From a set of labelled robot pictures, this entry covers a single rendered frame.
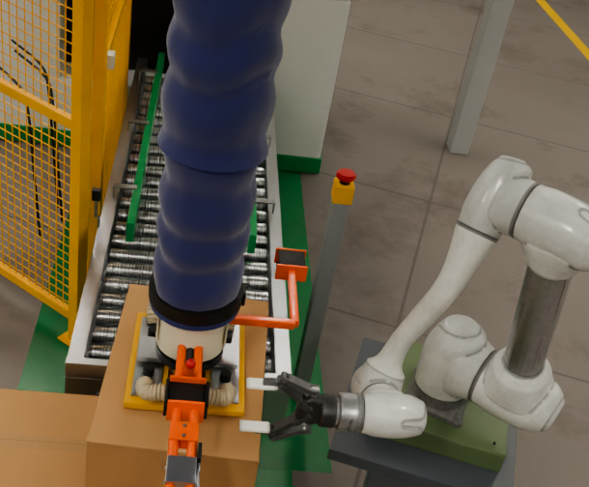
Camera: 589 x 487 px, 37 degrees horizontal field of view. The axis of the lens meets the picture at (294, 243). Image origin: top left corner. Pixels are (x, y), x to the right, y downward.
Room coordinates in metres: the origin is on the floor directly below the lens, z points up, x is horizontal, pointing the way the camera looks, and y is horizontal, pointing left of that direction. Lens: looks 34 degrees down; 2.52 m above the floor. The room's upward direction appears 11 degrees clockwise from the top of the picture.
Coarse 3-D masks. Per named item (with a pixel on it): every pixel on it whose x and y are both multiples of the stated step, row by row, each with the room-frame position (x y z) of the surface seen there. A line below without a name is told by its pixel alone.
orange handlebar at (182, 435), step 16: (288, 272) 1.97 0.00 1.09; (288, 288) 1.91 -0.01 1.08; (240, 320) 1.73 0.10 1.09; (256, 320) 1.74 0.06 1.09; (272, 320) 1.75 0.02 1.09; (288, 320) 1.76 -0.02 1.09; (176, 368) 1.52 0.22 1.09; (176, 416) 1.36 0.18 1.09; (192, 416) 1.37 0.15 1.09; (176, 432) 1.32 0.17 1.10; (192, 432) 1.33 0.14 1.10; (176, 448) 1.28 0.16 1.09; (192, 448) 1.28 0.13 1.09
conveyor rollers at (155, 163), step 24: (144, 96) 3.96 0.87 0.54; (144, 120) 3.70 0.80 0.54; (144, 192) 3.09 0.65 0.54; (264, 192) 3.26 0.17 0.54; (120, 216) 2.89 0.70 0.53; (144, 216) 2.91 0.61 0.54; (264, 216) 3.08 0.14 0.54; (120, 240) 2.73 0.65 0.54; (144, 240) 2.75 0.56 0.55; (264, 240) 2.90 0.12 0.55; (120, 264) 2.57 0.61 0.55; (144, 264) 2.65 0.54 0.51; (264, 264) 2.74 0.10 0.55; (120, 288) 2.46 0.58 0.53; (264, 288) 2.63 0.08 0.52; (120, 312) 2.30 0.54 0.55; (96, 336) 2.18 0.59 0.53
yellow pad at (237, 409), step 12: (228, 336) 1.76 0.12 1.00; (240, 336) 1.81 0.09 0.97; (240, 348) 1.76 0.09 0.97; (240, 360) 1.71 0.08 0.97; (216, 372) 1.65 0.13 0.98; (228, 372) 1.63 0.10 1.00; (240, 372) 1.67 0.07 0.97; (216, 384) 1.61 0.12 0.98; (240, 384) 1.63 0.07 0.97; (240, 396) 1.59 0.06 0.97; (216, 408) 1.53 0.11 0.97; (228, 408) 1.54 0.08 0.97; (240, 408) 1.55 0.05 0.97
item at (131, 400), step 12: (144, 324) 1.78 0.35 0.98; (132, 348) 1.68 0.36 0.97; (132, 360) 1.64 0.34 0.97; (132, 372) 1.60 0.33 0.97; (144, 372) 1.59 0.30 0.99; (156, 372) 1.61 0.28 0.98; (168, 372) 1.62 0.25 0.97; (132, 384) 1.55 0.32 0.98; (132, 396) 1.52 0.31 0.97; (132, 408) 1.50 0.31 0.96; (144, 408) 1.50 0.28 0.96; (156, 408) 1.50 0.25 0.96
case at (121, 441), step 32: (128, 288) 1.95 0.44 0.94; (128, 320) 1.82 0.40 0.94; (128, 352) 1.70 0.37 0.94; (256, 352) 1.79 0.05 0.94; (96, 416) 1.46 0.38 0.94; (128, 416) 1.48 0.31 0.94; (160, 416) 1.50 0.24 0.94; (224, 416) 1.54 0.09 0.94; (256, 416) 1.56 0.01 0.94; (96, 448) 1.38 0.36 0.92; (128, 448) 1.39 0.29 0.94; (160, 448) 1.40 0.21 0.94; (224, 448) 1.44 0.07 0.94; (256, 448) 1.45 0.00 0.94; (96, 480) 1.38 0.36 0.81; (128, 480) 1.39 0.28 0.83; (160, 480) 1.40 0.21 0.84; (224, 480) 1.41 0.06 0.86
